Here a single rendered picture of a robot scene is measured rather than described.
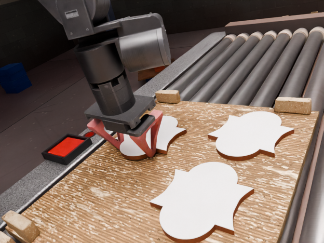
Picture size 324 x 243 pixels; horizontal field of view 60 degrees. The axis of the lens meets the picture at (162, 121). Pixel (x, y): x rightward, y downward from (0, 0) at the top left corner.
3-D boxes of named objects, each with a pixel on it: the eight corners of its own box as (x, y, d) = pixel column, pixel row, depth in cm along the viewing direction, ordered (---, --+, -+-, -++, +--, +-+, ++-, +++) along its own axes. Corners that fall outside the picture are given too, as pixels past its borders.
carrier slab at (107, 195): (9, 234, 42) (4, 227, 41) (158, 104, 69) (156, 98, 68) (234, 387, 22) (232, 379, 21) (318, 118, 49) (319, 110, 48)
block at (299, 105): (273, 112, 51) (273, 100, 50) (276, 107, 52) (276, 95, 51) (310, 115, 48) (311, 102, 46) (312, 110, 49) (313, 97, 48)
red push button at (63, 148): (49, 157, 60) (46, 152, 59) (70, 141, 64) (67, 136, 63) (67, 162, 56) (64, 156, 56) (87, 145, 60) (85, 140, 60)
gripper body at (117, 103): (134, 132, 40) (117, 88, 36) (87, 122, 46) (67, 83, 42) (158, 106, 44) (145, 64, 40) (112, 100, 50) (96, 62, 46)
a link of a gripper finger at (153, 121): (152, 172, 44) (135, 126, 39) (119, 162, 48) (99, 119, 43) (173, 144, 49) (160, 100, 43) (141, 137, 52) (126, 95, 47)
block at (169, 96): (156, 102, 66) (154, 92, 65) (161, 99, 68) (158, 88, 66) (178, 104, 63) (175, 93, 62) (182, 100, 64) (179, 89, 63)
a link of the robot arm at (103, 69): (77, 33, 40) (64, 47, 36) (122, 22, 39) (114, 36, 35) (95, 75, 44) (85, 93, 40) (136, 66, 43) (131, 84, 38)
